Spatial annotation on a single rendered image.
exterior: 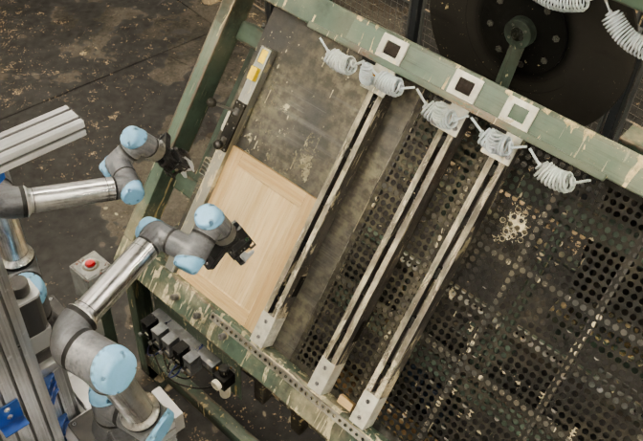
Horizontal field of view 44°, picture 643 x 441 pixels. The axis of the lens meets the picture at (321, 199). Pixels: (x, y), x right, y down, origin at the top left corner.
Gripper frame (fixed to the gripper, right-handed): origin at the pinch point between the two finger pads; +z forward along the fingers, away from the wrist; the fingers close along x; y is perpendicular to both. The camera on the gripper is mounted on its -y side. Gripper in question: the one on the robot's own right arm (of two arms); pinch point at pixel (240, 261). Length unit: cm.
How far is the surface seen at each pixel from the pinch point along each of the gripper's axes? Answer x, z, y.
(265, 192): 31.6, 32.1, 21.5
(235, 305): 13, 51, -14
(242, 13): 88, 13, 59
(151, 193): 71, 44, -12
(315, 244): 1.7, 29.9, 22.7
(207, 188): 52, 36, 6
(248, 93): 61, 18, 40
